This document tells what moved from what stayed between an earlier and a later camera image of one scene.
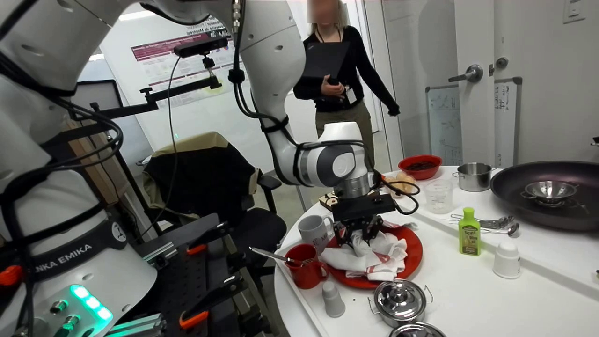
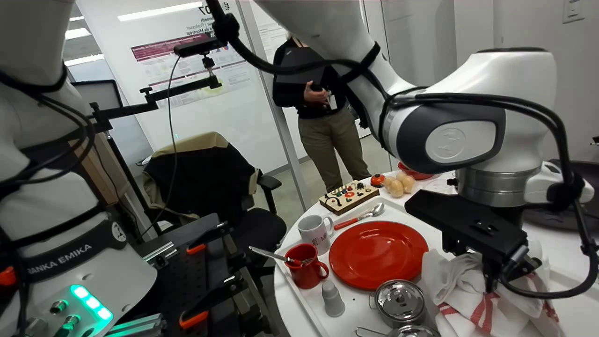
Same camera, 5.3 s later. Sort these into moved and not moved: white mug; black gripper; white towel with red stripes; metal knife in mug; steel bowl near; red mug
Moved: white towel with red stripes; black gripper
Not moved: white mug; steel bowl near; red mug; metal knife in mug
